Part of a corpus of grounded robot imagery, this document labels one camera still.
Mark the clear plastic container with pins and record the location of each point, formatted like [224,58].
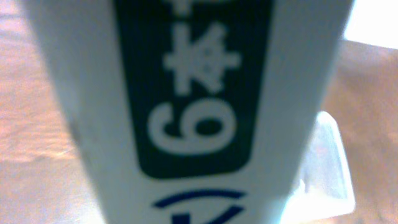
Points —
[323,187]

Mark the teal white cardboard box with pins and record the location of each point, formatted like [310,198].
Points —
[190,111]

